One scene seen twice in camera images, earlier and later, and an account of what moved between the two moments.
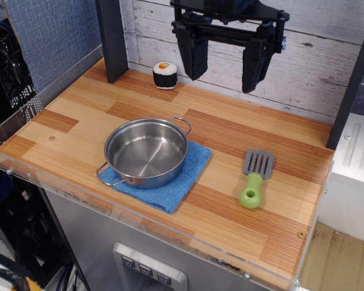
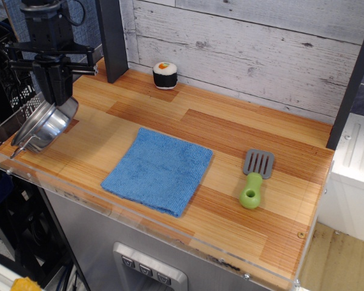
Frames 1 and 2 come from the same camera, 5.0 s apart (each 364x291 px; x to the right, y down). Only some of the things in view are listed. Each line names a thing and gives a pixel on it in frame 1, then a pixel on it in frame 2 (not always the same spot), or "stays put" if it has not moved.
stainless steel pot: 146,153 -> 44,127
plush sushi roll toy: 165,75 stays put
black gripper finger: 194,49 -> 43,76
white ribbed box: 348,205 stays put
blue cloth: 168,196 stays put
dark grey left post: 109,16 stays put
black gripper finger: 257,54 -> 60,85
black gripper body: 233,22 -> 49,39
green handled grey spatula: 258,165 stays put
